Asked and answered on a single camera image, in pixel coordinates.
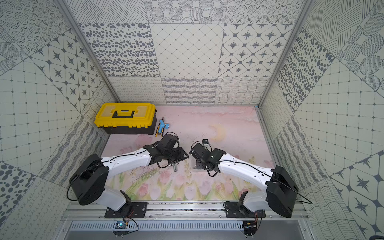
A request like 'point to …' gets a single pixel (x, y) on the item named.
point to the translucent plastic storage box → (195, 166)
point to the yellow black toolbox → (126, 118)
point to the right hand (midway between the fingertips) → (204, 162)
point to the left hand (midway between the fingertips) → (189, 154)
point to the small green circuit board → (120, 224)
